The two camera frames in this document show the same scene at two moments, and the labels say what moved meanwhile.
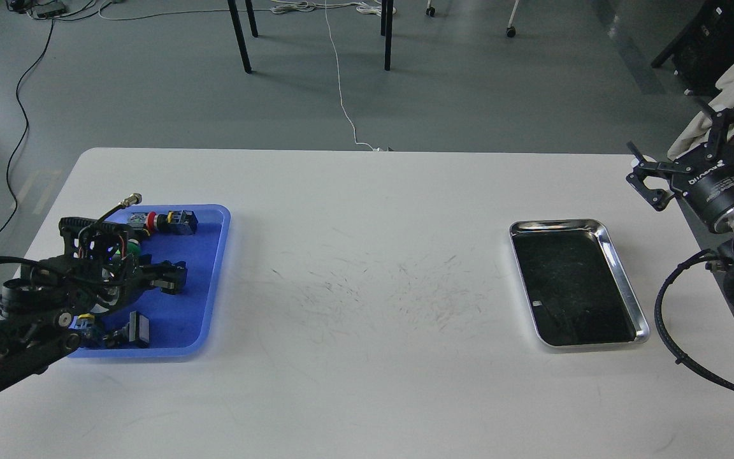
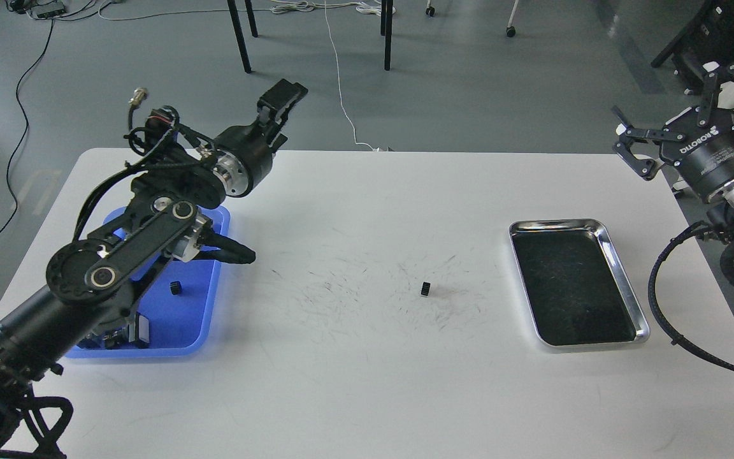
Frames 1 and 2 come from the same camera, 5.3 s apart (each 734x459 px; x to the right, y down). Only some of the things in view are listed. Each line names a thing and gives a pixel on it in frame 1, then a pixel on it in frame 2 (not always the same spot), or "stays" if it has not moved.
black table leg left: x=240 y=36 stays
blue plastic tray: x=180 y=324 stays
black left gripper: x=129 y=274 to x=244 y=159
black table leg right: x=386 y=29 stays
